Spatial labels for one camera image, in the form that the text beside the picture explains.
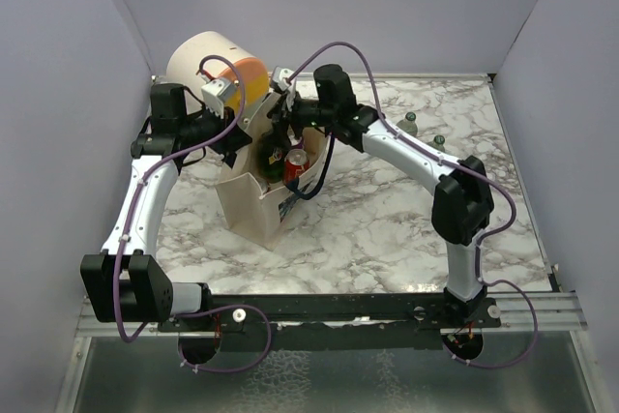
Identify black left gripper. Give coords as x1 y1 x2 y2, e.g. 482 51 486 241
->
180 100 252 155

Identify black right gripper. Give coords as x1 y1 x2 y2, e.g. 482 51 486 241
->
260 88 337 151

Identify red cola can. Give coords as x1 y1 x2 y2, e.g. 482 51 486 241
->
282 149 310 185

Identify beige canvas tote bag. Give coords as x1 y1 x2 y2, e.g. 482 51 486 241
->
215 88 338 250

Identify clear chang bottle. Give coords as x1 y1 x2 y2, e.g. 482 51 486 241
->
429 134 446 152
397 111 418 137

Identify green Perrier bottle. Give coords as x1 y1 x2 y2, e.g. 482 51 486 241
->
256 136 287 184

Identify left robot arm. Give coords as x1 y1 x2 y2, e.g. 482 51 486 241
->
80 79 251 331

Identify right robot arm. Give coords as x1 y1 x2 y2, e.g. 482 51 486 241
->
268 64 494 327

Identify white round drawer box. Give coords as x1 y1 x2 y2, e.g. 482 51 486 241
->
164 31 269 111

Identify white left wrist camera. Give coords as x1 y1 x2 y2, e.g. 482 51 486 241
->
200 77 240 118

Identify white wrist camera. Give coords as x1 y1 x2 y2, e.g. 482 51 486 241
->
270 66 297 110
200 77 240 118

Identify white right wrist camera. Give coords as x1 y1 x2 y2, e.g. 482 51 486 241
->
270 66 297 110

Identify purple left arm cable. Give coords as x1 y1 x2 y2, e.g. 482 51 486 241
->
111 55 272 375

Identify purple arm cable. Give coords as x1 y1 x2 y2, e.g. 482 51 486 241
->
284 40 539 369
111 55 272 375

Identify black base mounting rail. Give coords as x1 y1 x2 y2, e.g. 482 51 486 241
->
158 292 500 352

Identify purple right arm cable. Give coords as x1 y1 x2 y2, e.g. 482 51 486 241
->
284 40 539 369

